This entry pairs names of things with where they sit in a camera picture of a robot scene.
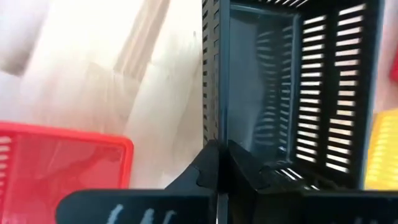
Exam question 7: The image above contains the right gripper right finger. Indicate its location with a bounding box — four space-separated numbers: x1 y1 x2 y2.
228 139 398 224

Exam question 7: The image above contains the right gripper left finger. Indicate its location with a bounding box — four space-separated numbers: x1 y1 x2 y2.
55 139 220 224

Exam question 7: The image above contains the yellow slotted plastic basket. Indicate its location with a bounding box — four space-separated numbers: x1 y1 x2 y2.
363 108 398 190

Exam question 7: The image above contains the black slotted plastic basket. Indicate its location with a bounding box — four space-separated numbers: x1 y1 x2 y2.
201 0 386 191

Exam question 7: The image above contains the red slotted plastic basket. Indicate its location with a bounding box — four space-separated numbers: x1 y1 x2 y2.
0 121 134 224
390 52 398 83

